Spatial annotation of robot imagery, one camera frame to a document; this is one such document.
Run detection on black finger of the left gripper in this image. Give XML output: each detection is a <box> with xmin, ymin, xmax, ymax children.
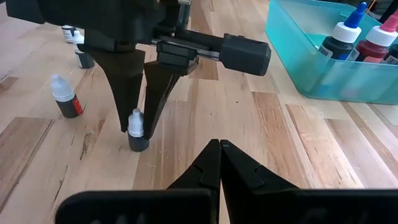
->
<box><xmin>143</xmin><ymin>40</ymin><xmax>200</xmax><ymax>140</ymax></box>
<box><xmin>79</xmin><ymin>29</ymin><xmax>146</xmax><ymax>132</ymax></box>

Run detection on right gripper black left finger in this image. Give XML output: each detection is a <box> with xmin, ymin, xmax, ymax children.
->
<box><xmin>167</xmin><ymin>138</ymin><xmax>222</xmax><ymax>191</ymax></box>

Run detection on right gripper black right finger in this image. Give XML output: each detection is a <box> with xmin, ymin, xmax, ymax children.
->
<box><xmin>220</xmin><ymin>139</ymin><xmax>300</xmax><ymax>224</ymax></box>

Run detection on small purple food coloring bottle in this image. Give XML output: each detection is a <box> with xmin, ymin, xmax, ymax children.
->
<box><xmin>61</xmin><ymin>24</ymin><xmax>77</xmax><ymax>44</ymax></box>

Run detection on small blue food coloring bottle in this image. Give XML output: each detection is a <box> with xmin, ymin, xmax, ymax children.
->
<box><xmin>72</xmin><ymin>30</ymin><xmax>95</xmax><ymax>70</ymax></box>

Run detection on small red food coloring bottle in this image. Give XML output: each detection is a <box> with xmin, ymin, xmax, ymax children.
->
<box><xmin>50</xmin><ymin>73</ymin><xmax>84</xmax><ymax>119</ymax></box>

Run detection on small black food coloring bottle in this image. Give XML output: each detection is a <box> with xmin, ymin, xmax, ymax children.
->
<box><xmin>127</xmin><ymin>108</ymin><xmax>150</xmax><ymax>152</ymax></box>

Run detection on large blue-tip food coloring bottle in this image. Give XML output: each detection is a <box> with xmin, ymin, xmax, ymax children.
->
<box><xmin>317</xmin><ymin>2</ymin><xmax>369</xmax><ymax>63</ymax></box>

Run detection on large black-tip food coloring bottle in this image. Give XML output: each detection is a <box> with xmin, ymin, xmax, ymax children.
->
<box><xmin>382</xmin><ymin>42</ymin><xmax>398</xmax><ymax>65</ymax></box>

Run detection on large red-tip food coloring bottle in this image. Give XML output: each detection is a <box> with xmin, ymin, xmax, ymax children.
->
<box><xmin>346</xmin><ymin>12</ymin><xmax>398</xmax><ymax>64</ymax></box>

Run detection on teal translucent plastic bin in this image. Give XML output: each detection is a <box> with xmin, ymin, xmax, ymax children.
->
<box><xmin>264</xmin><ymin>0</ymin><xmax>398</xmax><ymax>105</ymax></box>

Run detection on black metal table frame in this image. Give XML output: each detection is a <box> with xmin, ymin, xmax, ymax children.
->
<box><xmin>374</xmin><ymin>0</ymin><xmax>398</xmax><ymax>25</ymax></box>

